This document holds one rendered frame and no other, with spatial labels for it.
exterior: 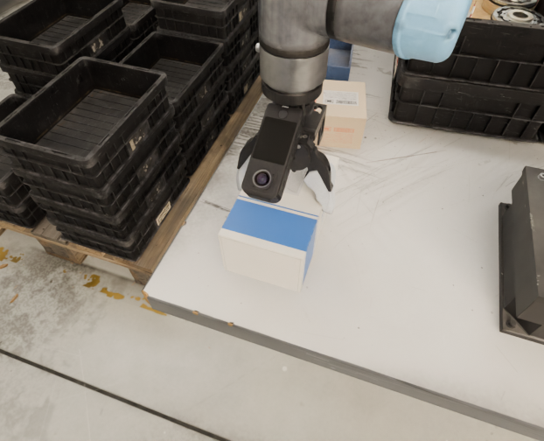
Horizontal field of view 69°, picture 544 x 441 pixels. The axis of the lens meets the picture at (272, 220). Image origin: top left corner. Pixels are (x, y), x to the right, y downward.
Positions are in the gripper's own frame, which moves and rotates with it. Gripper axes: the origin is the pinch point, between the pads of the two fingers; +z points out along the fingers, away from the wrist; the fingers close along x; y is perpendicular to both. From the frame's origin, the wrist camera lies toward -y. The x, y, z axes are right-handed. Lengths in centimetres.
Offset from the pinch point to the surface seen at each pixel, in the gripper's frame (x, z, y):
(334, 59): 5, 7, 56
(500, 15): -28, -8, 56
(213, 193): 14.7, 8.1, 5.2
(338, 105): -2.2, 0.5, 28.0
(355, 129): -6.4, 3.1, 25.4
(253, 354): 9, 78, 3
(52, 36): 115, 29, 75
